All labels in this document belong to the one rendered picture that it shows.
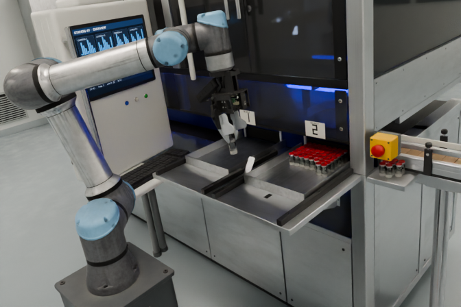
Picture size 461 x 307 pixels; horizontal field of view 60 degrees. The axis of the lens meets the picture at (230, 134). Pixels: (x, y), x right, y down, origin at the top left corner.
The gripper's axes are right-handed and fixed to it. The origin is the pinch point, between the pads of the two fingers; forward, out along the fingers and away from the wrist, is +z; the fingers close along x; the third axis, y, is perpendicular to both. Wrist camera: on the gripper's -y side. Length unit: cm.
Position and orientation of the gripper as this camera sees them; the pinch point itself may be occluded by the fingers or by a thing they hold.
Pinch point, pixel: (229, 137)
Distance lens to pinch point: 116.3
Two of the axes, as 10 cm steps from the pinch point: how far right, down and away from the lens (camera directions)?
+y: 6.9, 0.9, -7.2
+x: 7.0, -3.3, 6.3
